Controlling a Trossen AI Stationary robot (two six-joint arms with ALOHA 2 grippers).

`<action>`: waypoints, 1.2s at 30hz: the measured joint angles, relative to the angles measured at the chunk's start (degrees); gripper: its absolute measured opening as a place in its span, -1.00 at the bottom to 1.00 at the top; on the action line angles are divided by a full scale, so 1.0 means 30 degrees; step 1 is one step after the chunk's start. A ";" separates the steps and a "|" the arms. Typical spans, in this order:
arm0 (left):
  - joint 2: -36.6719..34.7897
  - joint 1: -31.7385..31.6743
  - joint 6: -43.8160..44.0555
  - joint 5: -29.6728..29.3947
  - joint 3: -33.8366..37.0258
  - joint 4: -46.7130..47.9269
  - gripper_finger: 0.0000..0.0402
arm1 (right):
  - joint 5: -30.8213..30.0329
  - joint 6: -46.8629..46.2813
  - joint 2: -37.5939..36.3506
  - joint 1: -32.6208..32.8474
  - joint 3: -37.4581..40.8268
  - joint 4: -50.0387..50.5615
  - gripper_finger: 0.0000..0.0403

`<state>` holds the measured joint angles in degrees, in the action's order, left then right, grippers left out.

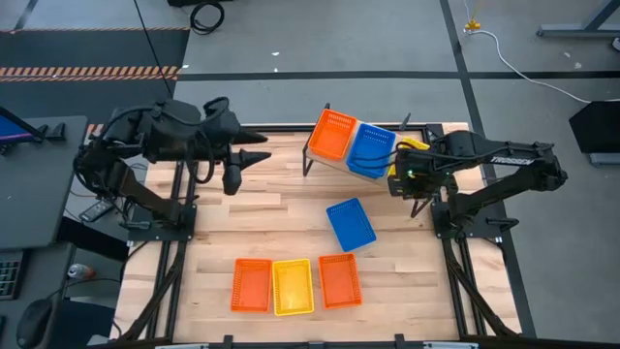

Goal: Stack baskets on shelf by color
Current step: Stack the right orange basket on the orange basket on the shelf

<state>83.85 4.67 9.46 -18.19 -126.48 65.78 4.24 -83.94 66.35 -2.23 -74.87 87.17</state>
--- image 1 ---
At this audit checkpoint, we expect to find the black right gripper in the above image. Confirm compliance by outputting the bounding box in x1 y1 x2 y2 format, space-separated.
386 146 441 201

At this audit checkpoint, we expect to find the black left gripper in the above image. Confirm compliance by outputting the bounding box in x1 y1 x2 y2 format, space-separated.
215 126 273 172

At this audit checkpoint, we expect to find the yellow plastic basket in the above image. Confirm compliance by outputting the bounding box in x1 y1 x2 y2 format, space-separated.
271 258 316 318
386 136 432 178

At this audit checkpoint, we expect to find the blue plastic basket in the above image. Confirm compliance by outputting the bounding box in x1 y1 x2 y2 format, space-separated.
345 122 398 180
325 197 378 254

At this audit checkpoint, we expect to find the orange plastic basket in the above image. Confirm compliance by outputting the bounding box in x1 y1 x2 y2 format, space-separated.
230 257 274 314
308 109 358 162
317 252 364 310

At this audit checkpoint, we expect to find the wooden shelf with black legs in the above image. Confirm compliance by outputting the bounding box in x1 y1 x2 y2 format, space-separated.
301 102 437 219

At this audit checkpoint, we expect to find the small black remote device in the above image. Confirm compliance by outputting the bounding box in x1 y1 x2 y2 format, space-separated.
77 198 115 224

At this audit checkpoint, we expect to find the black equipment box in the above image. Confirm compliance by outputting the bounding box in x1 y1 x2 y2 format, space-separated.
568 99 620 168

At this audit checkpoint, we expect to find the black floor mat striped edge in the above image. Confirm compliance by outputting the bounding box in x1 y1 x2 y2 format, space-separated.
0 27 192 123

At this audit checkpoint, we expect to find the drink can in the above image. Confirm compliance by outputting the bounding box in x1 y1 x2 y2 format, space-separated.
67 262 97 282

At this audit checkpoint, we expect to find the grey metal table leg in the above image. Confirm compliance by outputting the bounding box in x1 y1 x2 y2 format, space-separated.
536 0 620 41

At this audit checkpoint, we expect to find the black desk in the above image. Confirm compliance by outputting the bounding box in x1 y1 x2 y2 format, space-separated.
0 114 90 251

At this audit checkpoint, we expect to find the black computer monitor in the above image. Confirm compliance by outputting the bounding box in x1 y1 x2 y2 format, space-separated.
0 105 68 155

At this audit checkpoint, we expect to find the black keyboard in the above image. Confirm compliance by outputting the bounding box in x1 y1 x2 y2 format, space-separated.
0 248 25 302

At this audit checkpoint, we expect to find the black computer mouse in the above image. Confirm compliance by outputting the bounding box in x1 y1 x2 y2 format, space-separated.
15 296 55 349

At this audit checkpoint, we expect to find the black metal table frame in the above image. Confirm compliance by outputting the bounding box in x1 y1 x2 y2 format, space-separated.
110 120 525 349

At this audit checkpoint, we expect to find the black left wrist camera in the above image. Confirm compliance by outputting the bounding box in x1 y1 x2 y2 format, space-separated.
221 162 244 197

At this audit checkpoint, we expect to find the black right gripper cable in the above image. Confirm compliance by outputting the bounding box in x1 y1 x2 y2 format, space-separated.
352 139 407 172

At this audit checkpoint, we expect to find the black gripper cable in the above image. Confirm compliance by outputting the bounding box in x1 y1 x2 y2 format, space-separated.
186 96 230 186
352 139 407 172

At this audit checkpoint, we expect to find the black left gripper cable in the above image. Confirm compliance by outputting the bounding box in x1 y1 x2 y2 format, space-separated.
186 96 230 186

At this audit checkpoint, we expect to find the long thin black cable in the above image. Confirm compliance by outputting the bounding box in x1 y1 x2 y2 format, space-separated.
132 0 174 99

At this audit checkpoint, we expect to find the coiled black cable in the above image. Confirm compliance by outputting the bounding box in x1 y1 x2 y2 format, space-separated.
189 0 227 37

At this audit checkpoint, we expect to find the white floor cable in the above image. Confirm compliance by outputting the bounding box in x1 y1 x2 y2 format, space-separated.
463 0 594 106

